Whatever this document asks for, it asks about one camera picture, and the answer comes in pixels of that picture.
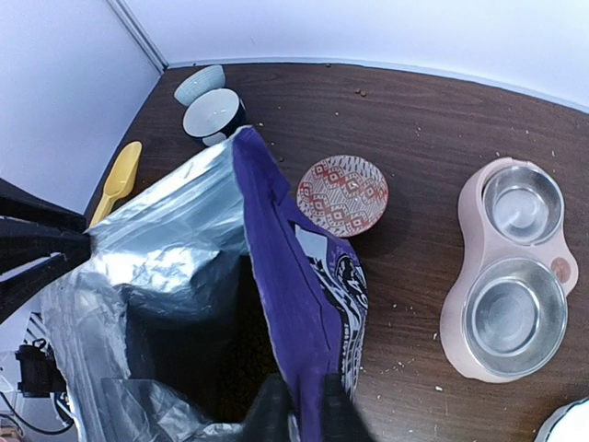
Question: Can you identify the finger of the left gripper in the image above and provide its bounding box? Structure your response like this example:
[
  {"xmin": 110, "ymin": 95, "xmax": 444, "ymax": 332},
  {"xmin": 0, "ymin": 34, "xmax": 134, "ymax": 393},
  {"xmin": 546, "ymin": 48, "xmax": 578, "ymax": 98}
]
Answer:
[{"xmin": 1, "ymin": 180, "xmax": 92, "ymax": 320}]

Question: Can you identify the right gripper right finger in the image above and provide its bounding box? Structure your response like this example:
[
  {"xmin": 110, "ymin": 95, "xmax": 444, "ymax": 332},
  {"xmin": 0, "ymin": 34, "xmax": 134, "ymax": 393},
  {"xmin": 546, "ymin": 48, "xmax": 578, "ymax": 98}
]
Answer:
[{"xmin": 320, "ymin": 374, "xmax": 375, "ymax": 442}]

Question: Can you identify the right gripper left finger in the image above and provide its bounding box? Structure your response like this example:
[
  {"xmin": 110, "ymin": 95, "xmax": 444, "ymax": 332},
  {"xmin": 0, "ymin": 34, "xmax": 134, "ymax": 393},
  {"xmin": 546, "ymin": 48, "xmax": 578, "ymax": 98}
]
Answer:
[{"xmin": 240, "ymin": 373, "xmax": 291, "ymax": 442}]

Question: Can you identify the yellow plastic scoop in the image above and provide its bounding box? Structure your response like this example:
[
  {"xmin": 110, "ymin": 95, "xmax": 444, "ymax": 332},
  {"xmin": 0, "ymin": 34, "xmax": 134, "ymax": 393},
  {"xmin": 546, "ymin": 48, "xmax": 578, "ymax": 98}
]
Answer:
[{"xmin": 90, "ymin": 141, "xmax": 143, "ymax": 227}]

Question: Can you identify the purple pet food bag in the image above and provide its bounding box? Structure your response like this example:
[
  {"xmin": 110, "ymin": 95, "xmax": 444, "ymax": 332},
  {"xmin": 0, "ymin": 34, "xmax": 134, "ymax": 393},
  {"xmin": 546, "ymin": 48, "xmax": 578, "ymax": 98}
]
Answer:
[{"xmin": 40, "ymin": 126, "xmax": 368, "ymax": 441}]

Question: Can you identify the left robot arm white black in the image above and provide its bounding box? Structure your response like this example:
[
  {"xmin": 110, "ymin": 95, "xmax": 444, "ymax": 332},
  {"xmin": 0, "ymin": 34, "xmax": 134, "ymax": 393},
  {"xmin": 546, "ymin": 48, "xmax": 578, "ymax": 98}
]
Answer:
[{"xmin": 1, "ymin": 180, "xmax": 92, "ymax": 401}]

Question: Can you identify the pink double pet feeder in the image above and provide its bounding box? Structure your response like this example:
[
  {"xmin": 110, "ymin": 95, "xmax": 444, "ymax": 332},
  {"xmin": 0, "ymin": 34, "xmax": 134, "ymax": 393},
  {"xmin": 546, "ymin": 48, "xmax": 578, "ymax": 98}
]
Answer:
[{"xmin": 440, "ymin": 157, "xmax": 579, "ymax": 383}]

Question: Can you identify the front steel feeder bowl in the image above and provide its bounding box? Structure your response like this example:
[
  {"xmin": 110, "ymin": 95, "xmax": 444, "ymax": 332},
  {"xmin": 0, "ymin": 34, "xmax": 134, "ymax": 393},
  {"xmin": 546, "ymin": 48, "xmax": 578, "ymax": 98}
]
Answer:
[{"xmin": 462, "ymin": 257, "xmax": 568, "ymax": 379}]

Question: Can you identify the steel feeder bowl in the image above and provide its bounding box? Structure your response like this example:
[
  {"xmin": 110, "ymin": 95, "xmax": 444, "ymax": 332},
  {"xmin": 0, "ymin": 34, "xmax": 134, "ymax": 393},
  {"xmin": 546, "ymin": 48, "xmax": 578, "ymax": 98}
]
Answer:
[
  {"xmin": 482, "ymin": 166, "xmax": 564, "ymax": 246},
  {"xmin": 462, "ymin": 257, "xmax": 568, "ymax": 379}
]

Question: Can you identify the navy white ceramic bowl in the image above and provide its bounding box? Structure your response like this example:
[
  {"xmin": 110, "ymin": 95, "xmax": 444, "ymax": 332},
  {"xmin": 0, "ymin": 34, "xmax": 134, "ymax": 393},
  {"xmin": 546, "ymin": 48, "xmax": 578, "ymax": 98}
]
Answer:
[{"xmin": 182, "ymin": 88, "xmax": 247, "ymax": 146}]

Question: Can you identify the red patterned small bowl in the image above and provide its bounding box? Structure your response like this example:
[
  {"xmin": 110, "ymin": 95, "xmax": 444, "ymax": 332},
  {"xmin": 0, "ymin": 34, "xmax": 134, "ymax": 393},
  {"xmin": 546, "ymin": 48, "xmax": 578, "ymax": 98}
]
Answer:
[{"xmin": 296, "ymin": 155, "xmax": 389, "ymax": 238}]

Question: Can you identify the pale blue ribbed bowl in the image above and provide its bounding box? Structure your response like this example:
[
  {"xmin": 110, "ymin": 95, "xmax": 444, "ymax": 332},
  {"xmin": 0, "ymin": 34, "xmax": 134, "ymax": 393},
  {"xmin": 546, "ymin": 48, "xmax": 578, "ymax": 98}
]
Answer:
[{"xmin": 174, "ymin": 64, "xmax": 225, "ymax": 107}]

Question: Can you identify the white scalloped ceramic bowl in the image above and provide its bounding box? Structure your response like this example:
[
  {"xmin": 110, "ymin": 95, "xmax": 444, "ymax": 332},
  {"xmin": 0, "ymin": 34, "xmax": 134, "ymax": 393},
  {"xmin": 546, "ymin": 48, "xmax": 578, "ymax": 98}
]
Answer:
[{"xmin": 534, "ymin": 398, "xmax": 589, "ymax": 442}]

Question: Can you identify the rear steel feeder bowl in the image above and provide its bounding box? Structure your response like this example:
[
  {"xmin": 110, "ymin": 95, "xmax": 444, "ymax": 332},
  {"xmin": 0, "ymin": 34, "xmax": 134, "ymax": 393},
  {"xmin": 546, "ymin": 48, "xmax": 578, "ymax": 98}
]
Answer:
[{"xmin": 482, "ymin": 166, "xmax": 564, "ymax": 246}]

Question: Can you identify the left aluminium frame post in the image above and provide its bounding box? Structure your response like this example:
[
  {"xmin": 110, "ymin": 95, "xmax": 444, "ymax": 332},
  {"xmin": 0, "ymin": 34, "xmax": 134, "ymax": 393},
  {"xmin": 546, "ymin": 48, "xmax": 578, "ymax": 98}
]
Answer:
[{"xmin": 105, "ymin": 0, "xmax": 168, "ymax": 75}]

